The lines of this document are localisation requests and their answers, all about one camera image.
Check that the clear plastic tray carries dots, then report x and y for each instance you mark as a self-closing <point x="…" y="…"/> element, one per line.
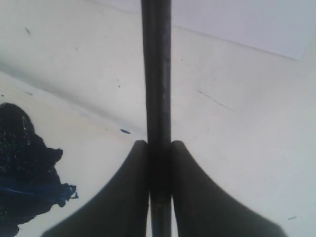
<point x="93" y="148"/>

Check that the black paint brush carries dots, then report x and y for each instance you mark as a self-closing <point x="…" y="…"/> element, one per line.
<point x="156" y="24"/>

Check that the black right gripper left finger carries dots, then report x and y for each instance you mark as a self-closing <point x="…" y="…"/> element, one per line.
<point x="120" y="209"/>

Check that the dark blue paint blob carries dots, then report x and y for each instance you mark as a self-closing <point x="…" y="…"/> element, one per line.
<point x="29" y="183"/>

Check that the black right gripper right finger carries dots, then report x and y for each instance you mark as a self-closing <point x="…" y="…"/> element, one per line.
<point x="203" y="209"/>

